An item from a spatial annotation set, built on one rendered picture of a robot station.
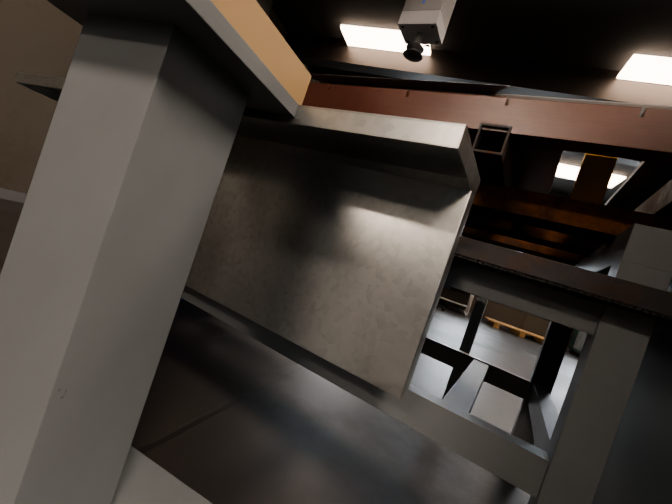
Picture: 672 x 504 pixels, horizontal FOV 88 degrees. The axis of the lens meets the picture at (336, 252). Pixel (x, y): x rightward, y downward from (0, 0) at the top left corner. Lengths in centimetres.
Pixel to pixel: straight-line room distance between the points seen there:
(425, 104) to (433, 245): 28
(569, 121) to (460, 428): 53
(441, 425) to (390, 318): 22
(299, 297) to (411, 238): 24
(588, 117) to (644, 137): 8
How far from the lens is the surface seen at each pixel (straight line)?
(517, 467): 71
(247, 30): 49
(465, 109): 70
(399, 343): 59
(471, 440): 70
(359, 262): 62
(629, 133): 67
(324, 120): 53
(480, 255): 60
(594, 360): 67
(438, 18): 86
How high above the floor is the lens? 49
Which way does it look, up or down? 1 degrees down
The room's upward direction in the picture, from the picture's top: 19 degrees clockwise
